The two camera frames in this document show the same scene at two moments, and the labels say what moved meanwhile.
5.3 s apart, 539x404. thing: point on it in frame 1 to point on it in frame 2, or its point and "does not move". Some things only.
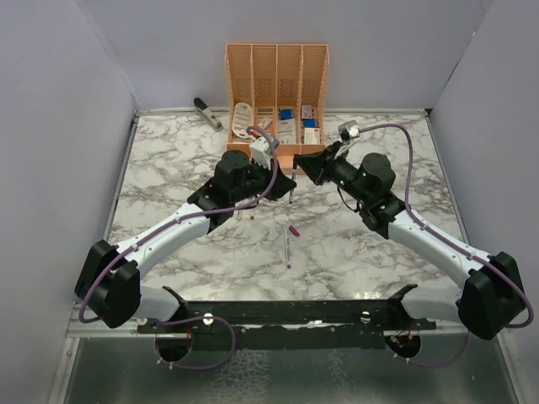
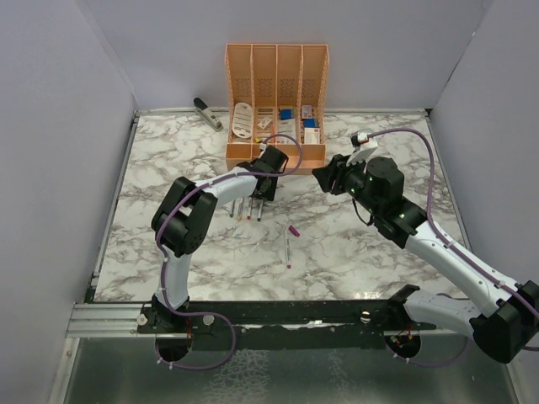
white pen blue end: (293, 177) to (259, 211)
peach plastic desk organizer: (278, 93) does not move
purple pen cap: (294, 231) does not move
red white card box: (312, 135) does not move
